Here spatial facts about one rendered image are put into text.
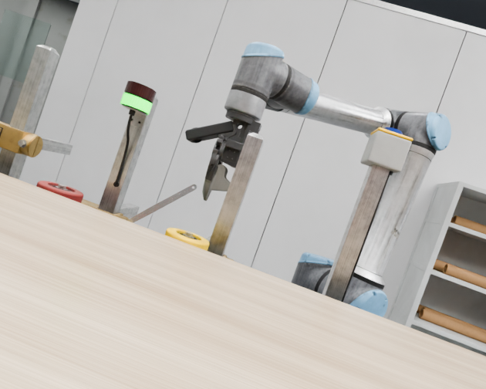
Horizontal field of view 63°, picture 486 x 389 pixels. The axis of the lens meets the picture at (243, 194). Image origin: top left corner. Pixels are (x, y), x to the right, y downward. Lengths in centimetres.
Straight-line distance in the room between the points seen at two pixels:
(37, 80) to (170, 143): 271
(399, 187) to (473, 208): 235
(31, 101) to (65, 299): 71
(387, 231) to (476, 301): 249
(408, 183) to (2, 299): 119
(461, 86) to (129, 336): 360
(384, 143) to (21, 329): 70
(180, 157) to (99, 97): 96
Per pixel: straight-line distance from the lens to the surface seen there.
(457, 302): 370
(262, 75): 91
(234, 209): 82
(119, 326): 31
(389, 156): 83
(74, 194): 76
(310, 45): 367
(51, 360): 26
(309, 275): 140
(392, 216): 132
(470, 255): 368
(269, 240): 343
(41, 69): 100
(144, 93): 83
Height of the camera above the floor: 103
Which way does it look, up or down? 2 degrees down
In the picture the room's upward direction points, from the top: 20 degrees clockwise
